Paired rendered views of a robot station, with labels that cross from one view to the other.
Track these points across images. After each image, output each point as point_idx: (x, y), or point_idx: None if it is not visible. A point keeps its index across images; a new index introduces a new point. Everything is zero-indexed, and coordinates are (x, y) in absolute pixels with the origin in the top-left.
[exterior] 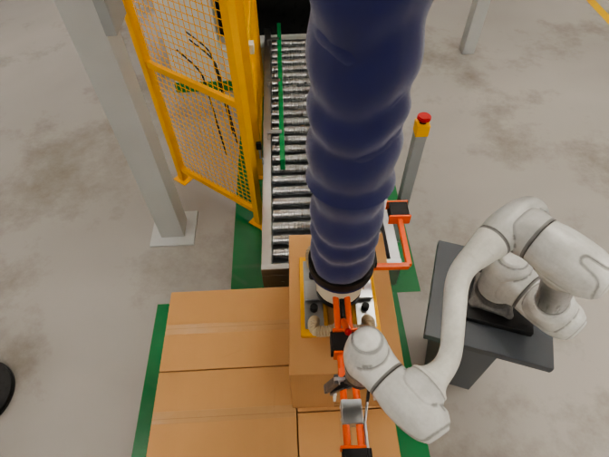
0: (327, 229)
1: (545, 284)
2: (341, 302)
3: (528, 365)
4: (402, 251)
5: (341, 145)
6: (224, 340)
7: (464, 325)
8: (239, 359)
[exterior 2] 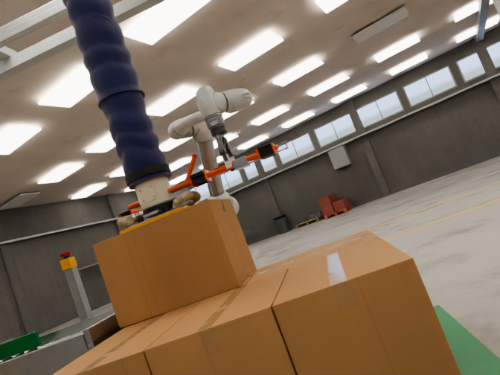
0: (138, 115)
1: (207, 149)
2: None
3: (249, 234)
4: None
5: (123, 52)
6: (144, 332)
7: None
8: (175, 318)
